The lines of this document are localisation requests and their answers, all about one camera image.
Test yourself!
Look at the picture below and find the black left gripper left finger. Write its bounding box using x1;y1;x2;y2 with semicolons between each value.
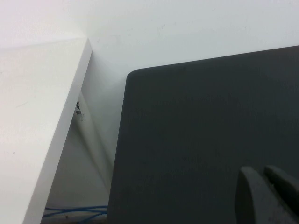
235;166;295;224

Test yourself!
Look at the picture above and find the white side cabinet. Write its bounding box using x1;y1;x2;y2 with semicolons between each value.
0;37;93;224

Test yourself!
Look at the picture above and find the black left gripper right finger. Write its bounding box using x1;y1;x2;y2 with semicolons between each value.
263;165;299;217

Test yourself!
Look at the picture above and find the blue network cable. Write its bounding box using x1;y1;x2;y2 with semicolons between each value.
43;205;108;219

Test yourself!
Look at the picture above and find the black white barcode label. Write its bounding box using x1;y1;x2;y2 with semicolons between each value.
74;101;84;116

